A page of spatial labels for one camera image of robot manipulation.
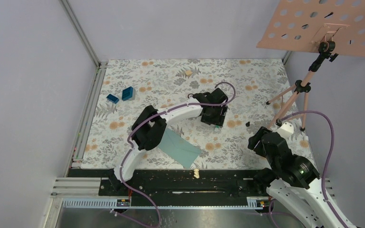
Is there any teal paper envelope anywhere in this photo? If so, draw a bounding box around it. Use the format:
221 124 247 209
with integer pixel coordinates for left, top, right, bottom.
157 128 202 168

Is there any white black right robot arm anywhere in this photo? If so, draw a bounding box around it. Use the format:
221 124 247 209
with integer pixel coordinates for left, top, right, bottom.
248 123 355 228

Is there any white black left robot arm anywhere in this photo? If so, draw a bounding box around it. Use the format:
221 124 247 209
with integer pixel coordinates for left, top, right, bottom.
109 88 231 195

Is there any floral patterned table mat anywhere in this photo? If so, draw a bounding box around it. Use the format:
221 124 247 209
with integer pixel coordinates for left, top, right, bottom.
81 59 289 169

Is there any small tan wooden cube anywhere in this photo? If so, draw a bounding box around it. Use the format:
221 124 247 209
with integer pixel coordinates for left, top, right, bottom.
185 70 192 76

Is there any cream chess knight piece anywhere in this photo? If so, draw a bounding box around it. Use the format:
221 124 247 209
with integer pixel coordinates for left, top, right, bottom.
193 169 200 179

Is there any large blue lego brick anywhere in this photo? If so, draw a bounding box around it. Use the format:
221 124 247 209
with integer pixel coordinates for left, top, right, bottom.
122 86 135 101

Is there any small blue lego brick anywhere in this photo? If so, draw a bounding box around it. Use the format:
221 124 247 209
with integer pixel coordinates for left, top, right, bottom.
106 94 119 104

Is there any pink music stand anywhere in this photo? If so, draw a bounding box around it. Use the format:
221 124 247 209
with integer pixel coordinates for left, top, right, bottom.
257 0 365 127

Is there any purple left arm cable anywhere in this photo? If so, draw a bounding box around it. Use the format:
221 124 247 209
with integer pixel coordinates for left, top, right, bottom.
110 82 237 228

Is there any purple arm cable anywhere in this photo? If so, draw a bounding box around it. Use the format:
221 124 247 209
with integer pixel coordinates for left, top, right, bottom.
269 110 350 228
110 82 237 228

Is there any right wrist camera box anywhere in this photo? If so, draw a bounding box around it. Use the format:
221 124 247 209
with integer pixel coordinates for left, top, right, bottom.
276 122 294 139

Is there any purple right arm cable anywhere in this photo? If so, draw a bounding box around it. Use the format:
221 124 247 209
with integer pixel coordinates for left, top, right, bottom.
269 110 350 228

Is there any white slotted cable duct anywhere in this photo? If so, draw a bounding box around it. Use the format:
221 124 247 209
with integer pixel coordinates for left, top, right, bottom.
62 195 268 209

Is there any aluminium frame post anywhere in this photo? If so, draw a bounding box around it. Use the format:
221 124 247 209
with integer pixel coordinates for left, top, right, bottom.
59 0 101 68

